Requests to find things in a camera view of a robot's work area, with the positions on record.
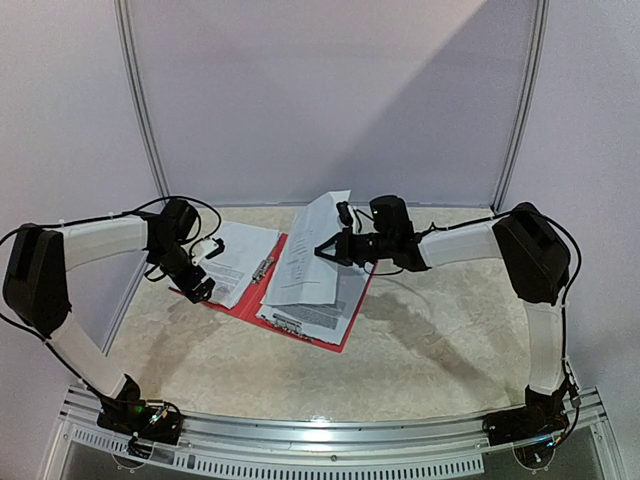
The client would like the aluminium front rail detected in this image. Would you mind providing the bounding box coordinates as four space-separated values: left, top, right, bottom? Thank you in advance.
45 388 624 479

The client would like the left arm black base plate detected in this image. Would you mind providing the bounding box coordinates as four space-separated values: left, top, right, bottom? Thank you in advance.
91 388 184 445

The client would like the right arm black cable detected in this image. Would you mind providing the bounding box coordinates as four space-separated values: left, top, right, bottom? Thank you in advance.
349 204 584 441

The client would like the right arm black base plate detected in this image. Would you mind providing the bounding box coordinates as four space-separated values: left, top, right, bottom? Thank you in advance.
482 407 569 446

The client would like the metal clip top of folder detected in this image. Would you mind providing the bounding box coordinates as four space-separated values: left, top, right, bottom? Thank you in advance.
258 314 313 342

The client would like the metal clip folder spine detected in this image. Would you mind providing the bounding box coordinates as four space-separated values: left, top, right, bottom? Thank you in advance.
251 256 275 285

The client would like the right aluminium frame post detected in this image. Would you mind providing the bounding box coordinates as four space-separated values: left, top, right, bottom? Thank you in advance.
490 0 549 212

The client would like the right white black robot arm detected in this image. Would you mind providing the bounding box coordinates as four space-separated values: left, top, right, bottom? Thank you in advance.
314 195 571 436

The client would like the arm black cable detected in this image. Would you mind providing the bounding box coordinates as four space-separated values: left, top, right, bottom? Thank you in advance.
0 196 224 396
349 204 584 441

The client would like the printed paper sheet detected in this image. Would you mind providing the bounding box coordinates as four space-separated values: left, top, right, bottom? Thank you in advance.
198 221 281 309
257 265 370 345

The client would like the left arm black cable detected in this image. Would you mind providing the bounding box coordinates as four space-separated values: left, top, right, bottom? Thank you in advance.
0 196 224 396

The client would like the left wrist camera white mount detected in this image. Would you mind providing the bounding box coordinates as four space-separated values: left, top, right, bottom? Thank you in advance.
189 238 225 266

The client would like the stack of printed papers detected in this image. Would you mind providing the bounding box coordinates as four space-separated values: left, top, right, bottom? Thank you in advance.
263 190 351 307

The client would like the left aluminium frame post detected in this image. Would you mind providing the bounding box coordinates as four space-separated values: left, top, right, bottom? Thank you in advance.
113 0 170 197

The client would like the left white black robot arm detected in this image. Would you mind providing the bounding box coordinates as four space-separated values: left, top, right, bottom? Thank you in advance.
1 196 225 434

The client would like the aluminium frame post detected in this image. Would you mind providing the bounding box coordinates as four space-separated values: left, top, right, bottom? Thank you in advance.
113 0 170 197
490 0 549 212

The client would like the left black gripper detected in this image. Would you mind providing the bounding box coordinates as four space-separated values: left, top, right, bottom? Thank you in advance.
150 240 215 302

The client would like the red file folder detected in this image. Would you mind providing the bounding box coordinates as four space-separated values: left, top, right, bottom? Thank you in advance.
169 232 376 355

